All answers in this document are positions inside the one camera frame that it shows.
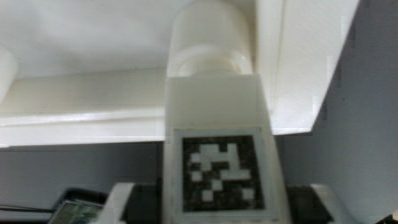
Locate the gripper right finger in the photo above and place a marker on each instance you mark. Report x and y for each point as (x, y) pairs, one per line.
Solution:
(315, 205)

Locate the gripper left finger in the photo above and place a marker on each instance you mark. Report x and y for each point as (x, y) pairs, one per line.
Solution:
(134, 204)

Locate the white table leg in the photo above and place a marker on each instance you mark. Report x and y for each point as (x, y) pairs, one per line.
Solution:
(223, 178)

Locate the white U-shaped fence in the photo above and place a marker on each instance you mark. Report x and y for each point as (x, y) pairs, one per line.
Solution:
(79, 207)

